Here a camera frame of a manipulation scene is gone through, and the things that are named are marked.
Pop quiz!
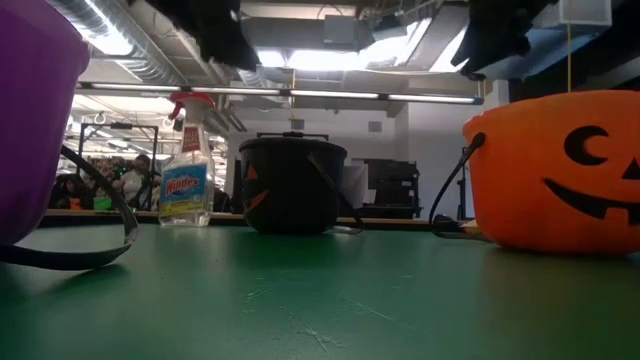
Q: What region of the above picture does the purple plastic bucket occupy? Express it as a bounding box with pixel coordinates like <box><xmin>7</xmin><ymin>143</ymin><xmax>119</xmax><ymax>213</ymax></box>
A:
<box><xmin>0</xmin><ymin>0</ymin><xmax>140</xmax><ymax>271</ymax></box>

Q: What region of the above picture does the green felt table mat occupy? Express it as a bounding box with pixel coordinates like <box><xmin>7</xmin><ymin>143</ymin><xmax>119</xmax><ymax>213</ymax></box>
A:
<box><xmin>0</xmin><ymin>219</ymin><xmax>640</xmax><ymax>360</ymax></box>

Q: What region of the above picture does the black plastic bucket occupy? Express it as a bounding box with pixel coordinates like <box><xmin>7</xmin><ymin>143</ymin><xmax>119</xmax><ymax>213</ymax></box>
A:
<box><xmin>238</xmin><ymin>135</ymin><xmax>365</xmax><ymax>236</ymax></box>

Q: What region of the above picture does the Windex spray bottle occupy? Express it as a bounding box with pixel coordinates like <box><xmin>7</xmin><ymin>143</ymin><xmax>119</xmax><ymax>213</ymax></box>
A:
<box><xmin>158</xmin><ymin>91</ymin><xmax>216</xmax><ymax>229</ymax></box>

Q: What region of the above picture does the grey ceiling box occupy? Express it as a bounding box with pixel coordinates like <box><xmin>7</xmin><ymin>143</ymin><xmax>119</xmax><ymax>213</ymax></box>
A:
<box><xmin>322</xmin><ymin>13</ymin><xmax>358</xmax><ymax>47</ymax></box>

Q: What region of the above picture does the long linear ceiling lamp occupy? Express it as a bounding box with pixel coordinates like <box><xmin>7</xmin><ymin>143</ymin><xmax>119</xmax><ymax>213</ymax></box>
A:
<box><xmin>74</xmin><ymin>81</ymin><xmax>485</xmax><ymax>106</ymax></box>

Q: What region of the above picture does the orange pumpkin face bucket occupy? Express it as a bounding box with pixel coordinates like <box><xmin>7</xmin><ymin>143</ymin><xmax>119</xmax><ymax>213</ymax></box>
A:
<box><xmin>428</xmin><ymin>89</ymin><xmax>640</xmax><ymax>256</ymax></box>

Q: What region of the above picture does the large metal air duct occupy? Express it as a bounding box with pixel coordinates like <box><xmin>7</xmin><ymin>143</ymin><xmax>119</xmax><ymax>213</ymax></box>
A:
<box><xmin>462</xmin><ymin>0</ymin><xmax>614</xmax><ymax>82</ymax></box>

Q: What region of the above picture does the thin yellow hanging rod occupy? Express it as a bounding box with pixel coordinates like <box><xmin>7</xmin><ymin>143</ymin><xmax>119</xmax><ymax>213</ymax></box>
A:
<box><xmin>565</xmin><ymin>20</ymin><xmax>573</xmax><ymax>95</ymax></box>

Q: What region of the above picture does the silver ribbed air duct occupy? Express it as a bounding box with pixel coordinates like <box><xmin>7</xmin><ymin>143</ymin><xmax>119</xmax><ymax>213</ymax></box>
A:
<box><xmin>49</xmin><ymin>0</ymin><xmax>176</xmax><ymax>85</ymax></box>

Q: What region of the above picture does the black cabinet box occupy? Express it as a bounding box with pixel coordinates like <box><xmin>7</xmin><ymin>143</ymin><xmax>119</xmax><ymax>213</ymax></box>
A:
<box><xmin>364</xmin><ymin>157</ymin><xmax>421</xmax><ymax>219</ymax></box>

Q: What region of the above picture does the person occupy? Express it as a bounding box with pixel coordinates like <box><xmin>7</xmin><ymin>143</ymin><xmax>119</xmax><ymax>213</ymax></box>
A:
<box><xmin>114</xmin><ymin>153</ymin><xmax>154</xmax><ymax>209</ymax></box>
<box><xmin>49</xmin><ymin>173</ymin><xmax>96</xmax><ymax>210</ymax></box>

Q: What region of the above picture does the black rectangular frame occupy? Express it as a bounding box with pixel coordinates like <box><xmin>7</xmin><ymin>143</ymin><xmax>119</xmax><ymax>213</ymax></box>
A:
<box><xmin>256</xmin><ymin>131</ymin><xmax>330</xmax><ymax>143</ymax></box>

